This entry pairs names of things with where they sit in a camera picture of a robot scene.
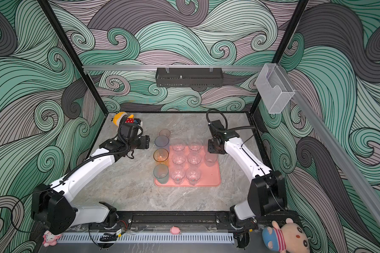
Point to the pink plastic tray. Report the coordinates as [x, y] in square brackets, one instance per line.
[210, 176]

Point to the pink kitty plush toy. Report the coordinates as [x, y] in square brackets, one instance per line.
[49, 239]

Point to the small pink pig toy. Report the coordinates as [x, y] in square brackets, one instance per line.
[175, 230]

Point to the pig plush striped shirt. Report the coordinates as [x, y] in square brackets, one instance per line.
[290, 238]

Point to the black wall shelf basket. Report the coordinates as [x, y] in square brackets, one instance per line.
[198, 77]

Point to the yellow plush duck toy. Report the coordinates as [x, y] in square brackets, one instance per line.
[123, 117]

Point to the blue textured plastic tumbler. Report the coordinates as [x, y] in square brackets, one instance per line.
[162, 142]

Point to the clear faceted glass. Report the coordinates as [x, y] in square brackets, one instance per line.
[179, 159]
[178, 174]
[178, 146]

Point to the green textured plastic tumbler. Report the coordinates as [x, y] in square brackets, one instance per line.
[161, 173]

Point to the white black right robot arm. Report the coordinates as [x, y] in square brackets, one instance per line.
[267, 191]

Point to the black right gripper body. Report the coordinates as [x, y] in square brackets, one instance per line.
[214, 148]

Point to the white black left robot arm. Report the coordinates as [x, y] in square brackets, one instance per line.
[52, 203]

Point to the pink plastic cup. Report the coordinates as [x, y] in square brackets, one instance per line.
[165, 132]

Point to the clear acrylic wall box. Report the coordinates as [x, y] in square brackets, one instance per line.
[275, 87]

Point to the clear upturned glass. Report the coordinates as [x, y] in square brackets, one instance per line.
[194, 158]
[210, 159]
[195, 146]
[193, 175]

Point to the yellow plastic tumbler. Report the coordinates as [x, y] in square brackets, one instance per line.
[162, 156]

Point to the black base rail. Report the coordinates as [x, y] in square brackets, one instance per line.
[221, 220]

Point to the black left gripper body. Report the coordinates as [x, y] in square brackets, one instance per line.
[144, 143]

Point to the white slotted cable duct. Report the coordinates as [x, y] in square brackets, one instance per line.
[136, 238]

